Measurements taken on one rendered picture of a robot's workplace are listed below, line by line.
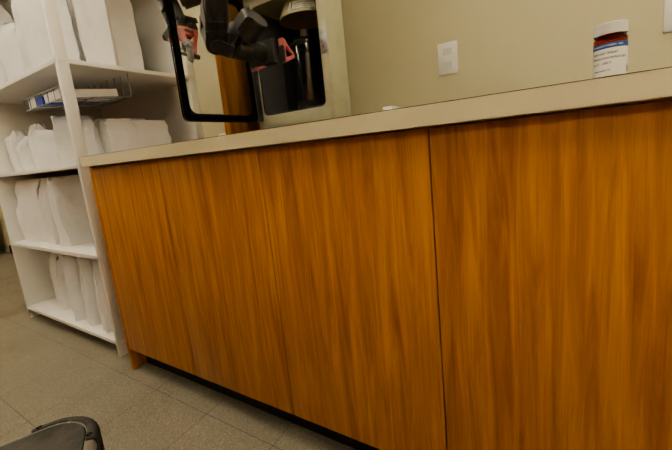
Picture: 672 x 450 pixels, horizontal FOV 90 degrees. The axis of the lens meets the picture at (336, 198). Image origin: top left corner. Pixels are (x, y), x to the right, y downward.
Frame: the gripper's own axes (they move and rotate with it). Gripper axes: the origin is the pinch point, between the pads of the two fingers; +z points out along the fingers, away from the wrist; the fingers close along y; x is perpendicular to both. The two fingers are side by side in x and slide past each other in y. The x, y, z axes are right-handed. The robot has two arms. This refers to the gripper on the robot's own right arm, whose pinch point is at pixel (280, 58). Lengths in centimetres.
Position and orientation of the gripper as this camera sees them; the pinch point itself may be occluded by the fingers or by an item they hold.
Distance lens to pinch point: 115.9
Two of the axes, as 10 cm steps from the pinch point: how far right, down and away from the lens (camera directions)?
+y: -8.5, 0.1, 5.2
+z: 5.1, -1.9, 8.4
